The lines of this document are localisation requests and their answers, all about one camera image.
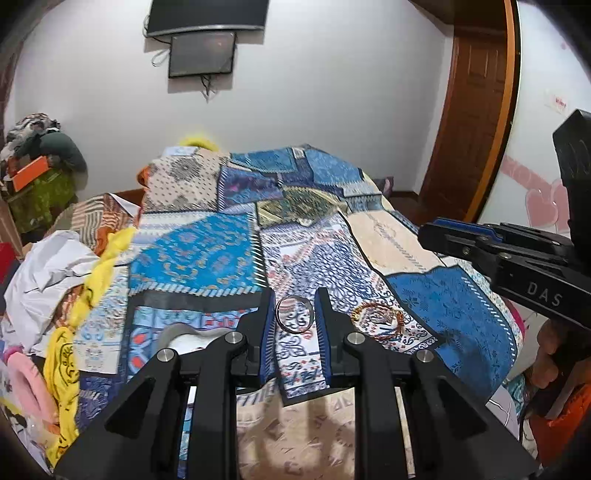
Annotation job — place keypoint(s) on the white jewelry box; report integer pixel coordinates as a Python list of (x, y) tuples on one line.
[(182, 336)]

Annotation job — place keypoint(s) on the yellow scarf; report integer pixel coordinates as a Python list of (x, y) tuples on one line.
[(99, 272)]

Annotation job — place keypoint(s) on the orange patterned cloth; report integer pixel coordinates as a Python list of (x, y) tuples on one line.
[(111, 217)]

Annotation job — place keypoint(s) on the pile of clothes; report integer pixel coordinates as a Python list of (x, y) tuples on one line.
[(34, 138)]

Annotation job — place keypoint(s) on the white cloth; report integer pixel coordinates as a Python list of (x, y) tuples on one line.
[(46, 272)]

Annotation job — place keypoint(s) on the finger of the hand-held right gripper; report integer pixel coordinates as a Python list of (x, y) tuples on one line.
[(531, 233), (443, 240)]

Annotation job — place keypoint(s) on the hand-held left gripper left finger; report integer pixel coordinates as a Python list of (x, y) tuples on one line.
[(265, 341)]

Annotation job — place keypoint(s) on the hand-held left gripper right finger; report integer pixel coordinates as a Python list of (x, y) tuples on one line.
[(323, 341)]

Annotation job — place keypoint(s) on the green patterned cloth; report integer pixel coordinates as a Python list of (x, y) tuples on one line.
[(41, 198)]

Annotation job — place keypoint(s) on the brown wooden door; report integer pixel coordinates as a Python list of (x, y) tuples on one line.
[(475, 115)]

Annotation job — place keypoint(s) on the blue patchwork blanket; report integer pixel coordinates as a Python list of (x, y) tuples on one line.
[(323, 249)]

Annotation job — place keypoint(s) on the beige patterned bed sheet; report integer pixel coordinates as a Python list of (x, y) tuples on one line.
[(295, 438)]

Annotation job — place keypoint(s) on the orange box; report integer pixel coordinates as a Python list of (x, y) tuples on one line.
[(30, 171)]

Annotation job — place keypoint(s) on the silver bangle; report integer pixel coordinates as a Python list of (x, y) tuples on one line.
[(295, 314)]

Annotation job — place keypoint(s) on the small black wall screen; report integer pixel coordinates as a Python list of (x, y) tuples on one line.
[(201, 53)]

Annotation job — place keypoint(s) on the black wall television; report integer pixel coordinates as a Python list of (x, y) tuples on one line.
[(207, 14)]

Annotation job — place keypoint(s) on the pink cloth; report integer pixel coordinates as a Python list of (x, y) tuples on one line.
[(30, 381)]

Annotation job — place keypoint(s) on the person's right hand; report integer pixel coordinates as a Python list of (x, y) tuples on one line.
[(547, 355)]

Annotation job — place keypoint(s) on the pink heart wall sticker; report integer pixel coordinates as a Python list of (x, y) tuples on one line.
[(542, 203)]

